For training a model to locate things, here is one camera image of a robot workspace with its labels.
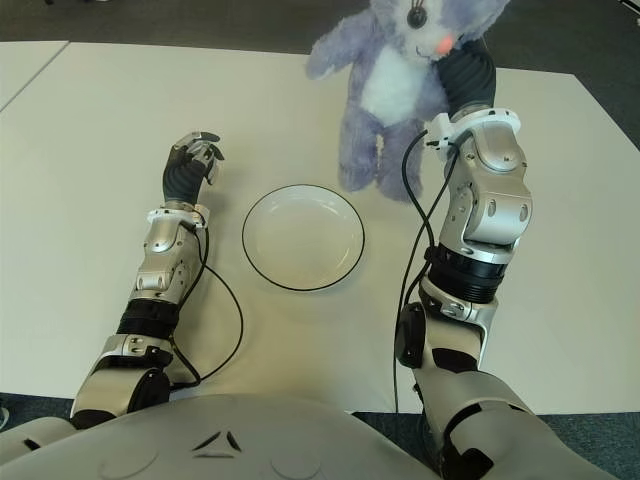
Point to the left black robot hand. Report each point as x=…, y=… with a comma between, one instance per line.
x=187, y=175

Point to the white plate black rim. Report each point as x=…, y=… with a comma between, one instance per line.
x=305, y=240

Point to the purple plush bunny doll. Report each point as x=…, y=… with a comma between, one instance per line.
x=395, y=85

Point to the grey caster wheel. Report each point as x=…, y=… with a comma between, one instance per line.
x=3, y=417

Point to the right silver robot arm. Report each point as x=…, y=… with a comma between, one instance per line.
x=492, y=200

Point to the grey robot torso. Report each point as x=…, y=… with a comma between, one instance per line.
x=250, y=440

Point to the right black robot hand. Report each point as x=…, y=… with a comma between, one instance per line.
x=467, y=80

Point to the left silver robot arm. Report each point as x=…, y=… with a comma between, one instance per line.
x=160, y=270

